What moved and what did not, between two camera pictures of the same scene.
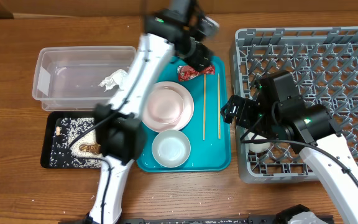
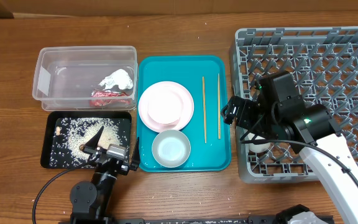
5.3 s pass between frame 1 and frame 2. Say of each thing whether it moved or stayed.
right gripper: stayed
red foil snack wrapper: moved
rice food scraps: stayed
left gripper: moved
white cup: stayed
